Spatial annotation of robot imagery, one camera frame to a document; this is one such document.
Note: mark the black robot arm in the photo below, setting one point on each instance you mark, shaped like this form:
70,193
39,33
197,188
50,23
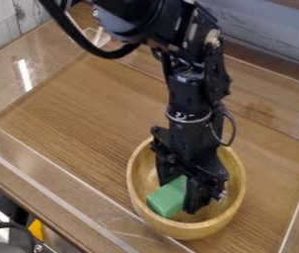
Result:
182,32

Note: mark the clear acrylic corner bracket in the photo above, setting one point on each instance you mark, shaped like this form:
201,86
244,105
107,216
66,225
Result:
97,36

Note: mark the yellow sticker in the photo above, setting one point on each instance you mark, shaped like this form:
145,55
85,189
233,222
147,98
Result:
36,228

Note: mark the brown wooden bowl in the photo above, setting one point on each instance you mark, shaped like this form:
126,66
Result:
210,219

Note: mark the green rectangular block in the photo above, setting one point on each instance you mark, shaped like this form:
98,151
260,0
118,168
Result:
166,200

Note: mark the clear acrylic front wall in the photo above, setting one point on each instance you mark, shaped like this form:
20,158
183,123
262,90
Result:
94,223

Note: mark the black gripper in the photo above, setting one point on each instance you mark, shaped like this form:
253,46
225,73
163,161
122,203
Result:
186,152

